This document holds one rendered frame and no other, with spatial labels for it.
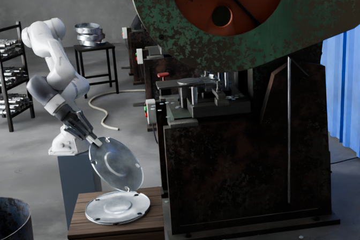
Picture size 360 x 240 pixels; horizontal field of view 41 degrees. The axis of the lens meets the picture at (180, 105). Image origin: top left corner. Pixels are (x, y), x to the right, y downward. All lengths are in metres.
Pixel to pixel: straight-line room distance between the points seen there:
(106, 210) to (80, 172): 0.51
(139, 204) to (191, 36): 0.79
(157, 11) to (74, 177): 1.09
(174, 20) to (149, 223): 0.86
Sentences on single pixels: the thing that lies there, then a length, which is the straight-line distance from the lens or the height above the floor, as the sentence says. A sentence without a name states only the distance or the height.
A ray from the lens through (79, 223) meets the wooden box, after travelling 2.19.
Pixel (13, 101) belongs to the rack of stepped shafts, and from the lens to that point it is 4.67.
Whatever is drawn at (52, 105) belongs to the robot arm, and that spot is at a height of 0.84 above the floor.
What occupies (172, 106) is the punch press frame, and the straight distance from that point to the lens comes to 2.64.
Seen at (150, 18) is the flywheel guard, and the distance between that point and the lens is 2.04.
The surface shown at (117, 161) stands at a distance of 2.17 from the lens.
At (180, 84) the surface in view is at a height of 0.78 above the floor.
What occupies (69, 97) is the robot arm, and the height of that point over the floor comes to 0.76.
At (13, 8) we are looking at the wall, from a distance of 9.29.
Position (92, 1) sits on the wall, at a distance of 9.12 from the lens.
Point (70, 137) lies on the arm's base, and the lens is 2.63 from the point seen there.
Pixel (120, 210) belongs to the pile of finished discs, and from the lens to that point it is 2.19.
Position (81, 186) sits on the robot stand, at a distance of 2.70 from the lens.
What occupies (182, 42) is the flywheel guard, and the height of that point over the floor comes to 1.07.
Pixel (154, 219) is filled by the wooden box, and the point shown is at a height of 0.35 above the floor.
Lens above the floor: 1.40
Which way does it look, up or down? 17 degrees down
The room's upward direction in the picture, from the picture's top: 4 degrees counter-clockwise
